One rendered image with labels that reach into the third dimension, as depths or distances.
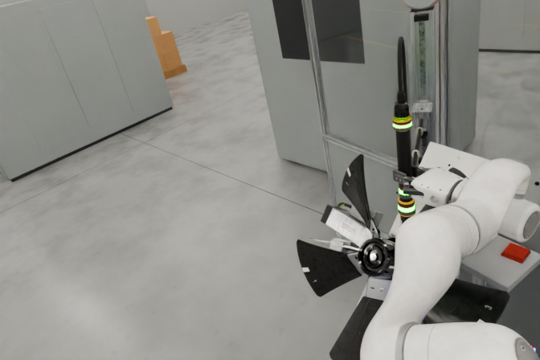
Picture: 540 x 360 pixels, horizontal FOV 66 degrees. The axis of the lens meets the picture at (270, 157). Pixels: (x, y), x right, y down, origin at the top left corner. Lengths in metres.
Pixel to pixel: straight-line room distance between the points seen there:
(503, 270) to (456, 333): 1.28
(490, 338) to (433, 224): 0.16
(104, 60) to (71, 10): 0.75
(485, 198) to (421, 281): 0.29
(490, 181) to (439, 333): 0.37
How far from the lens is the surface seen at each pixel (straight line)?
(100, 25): 6.51
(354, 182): 1.48
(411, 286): 0.62
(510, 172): 0.90
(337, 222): 1.67
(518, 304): 2.27
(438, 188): 1.03
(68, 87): 6.37
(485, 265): 1.88
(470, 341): 0.59
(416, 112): 1.68
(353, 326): 1.41
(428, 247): 0.62
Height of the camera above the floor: 2.13
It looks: 27 degrees down
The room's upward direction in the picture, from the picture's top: 12 degrees counter-clockwise
